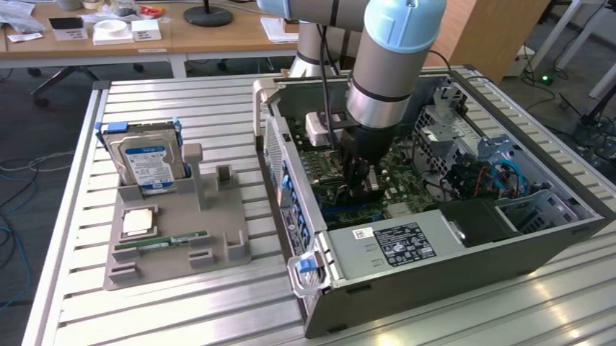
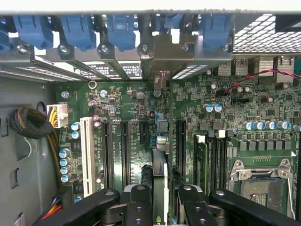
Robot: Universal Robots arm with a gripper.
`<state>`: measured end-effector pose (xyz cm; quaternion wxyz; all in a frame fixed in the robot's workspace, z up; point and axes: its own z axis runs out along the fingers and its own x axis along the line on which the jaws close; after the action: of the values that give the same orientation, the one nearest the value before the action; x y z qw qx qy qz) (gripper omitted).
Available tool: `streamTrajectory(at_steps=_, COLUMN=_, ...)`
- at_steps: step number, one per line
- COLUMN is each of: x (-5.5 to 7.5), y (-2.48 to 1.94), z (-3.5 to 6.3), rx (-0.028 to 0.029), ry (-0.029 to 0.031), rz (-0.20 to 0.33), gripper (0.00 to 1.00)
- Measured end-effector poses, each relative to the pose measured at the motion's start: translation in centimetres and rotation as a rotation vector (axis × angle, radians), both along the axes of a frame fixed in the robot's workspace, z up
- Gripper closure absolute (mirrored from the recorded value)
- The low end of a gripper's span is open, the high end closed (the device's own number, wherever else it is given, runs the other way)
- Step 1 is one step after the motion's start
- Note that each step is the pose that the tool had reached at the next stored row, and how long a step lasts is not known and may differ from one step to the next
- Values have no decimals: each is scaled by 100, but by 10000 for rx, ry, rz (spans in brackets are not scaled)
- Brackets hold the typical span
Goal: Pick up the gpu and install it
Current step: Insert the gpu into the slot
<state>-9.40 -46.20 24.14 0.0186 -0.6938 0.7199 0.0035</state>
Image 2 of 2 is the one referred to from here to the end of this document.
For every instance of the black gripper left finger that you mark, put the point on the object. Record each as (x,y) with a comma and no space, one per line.
(138,209)

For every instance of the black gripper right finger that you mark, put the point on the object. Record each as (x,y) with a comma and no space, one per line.
(198,209)

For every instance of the RAM slot black clips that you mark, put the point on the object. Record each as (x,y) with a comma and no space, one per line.
(228,150)
(211,160)

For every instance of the RAM slot white clips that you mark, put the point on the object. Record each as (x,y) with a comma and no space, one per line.
(220,160)
(200,140)

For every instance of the black expansion slot blue latch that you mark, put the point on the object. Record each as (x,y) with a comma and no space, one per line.
(125,153)

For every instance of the long black expansion slot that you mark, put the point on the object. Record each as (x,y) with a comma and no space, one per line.
(107,153)
(181,146)

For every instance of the CPU socket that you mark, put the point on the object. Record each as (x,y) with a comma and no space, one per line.
(261,188)

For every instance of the white expansion slot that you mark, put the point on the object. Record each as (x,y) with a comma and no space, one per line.
(87,153)

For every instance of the short black expansion slot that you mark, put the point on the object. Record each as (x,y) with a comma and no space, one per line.
(144,131)

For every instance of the silver socket locking lever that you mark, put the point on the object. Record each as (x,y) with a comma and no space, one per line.
(291,197)

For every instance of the green motherboard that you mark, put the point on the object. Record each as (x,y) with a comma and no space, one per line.
(200,99)

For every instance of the blue card retention clip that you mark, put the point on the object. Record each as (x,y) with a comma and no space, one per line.
(4,42)
(121,30)
(215,30)
(174,21)
(33,30)
(77,30)

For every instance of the grey open PC case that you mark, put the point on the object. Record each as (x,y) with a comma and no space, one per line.
(258,35)

